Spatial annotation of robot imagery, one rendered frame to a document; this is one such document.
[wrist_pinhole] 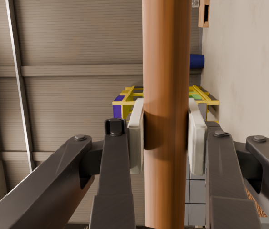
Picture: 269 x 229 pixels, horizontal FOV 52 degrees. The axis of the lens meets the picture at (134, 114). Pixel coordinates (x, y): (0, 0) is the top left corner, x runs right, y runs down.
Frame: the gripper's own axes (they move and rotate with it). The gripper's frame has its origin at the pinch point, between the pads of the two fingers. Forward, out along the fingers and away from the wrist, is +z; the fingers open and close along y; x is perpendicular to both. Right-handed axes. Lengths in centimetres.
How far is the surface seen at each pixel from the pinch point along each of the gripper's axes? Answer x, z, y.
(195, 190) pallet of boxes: -234, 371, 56
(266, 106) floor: -75, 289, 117
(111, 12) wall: 62, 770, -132
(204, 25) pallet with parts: 20, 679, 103
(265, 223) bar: -72, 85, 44
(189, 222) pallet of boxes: -293, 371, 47
